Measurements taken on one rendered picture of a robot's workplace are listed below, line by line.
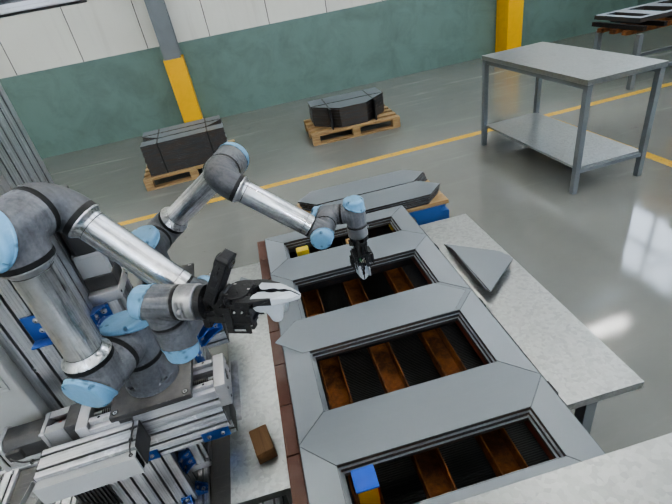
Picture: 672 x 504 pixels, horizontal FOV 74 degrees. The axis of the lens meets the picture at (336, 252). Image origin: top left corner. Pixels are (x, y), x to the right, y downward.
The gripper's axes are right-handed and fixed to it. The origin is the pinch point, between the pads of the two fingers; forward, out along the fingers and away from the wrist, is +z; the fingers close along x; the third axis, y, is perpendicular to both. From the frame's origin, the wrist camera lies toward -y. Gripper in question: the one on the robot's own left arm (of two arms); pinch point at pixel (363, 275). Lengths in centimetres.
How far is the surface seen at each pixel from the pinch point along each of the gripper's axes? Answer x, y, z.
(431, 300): 20.8, 18.4, 5.8
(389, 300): 6.3, 12.1, 5.8
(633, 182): 273, -155, 91
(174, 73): -134, -649, -1
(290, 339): -33.8, 18.8, 5.7
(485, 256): 56, -7, 12
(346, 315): -11.5, 14.0, 5.8
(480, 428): 13, 72, 8
